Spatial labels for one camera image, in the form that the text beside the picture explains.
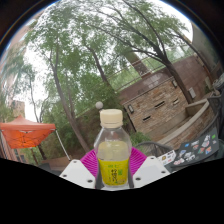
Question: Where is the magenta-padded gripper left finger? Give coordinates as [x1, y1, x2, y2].
[59, 148, 100, 190]

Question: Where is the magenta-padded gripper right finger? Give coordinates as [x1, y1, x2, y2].
[127, 146, 171, 190]

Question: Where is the yellow-labelled clear drink bottle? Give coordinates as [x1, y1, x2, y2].
[92, 108, 133, 191]

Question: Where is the white sticker sheet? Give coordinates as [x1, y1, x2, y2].
[156, 149, 177, 166]

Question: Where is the grey-trunked leaning tree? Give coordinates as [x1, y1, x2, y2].
[29, 19, 101, 154]

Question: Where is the dark-trunked tree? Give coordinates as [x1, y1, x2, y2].
[76, 0, 202, 105]

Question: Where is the globe-topped wooden lamp post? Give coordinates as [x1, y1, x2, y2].
[94, 100, 105, 113]

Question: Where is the white wall box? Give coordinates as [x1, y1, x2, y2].
[187, 86, 197, 100]

